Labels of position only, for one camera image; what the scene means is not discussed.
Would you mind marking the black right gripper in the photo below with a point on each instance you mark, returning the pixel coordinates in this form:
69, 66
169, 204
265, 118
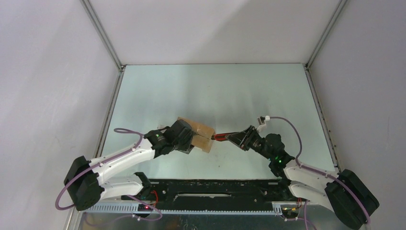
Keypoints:
243, 138

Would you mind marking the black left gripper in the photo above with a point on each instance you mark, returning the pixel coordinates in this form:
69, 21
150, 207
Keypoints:
187, 145

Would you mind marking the red black utility knife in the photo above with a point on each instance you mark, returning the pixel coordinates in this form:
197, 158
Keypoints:
221, 136

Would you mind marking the brown cardboard express box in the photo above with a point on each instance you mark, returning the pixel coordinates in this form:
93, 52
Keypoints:
202, 135

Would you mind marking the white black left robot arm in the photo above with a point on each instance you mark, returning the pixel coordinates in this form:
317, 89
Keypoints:
90, 181

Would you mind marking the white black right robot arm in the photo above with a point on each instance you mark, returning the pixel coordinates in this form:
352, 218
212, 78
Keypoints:
343, 193

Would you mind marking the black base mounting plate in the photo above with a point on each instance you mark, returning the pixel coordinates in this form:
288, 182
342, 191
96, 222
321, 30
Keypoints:
216, 195

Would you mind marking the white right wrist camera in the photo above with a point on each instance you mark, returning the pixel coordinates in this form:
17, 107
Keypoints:
262, 121

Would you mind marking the aluminium frame post right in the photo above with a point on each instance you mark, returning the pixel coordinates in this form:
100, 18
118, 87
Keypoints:
326, 32

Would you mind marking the aluminium frame post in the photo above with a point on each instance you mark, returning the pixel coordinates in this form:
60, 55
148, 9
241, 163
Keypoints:
326, 32
100, 30

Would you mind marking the aluminium frame post left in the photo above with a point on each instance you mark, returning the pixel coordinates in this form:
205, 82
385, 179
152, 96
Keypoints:
100, 30

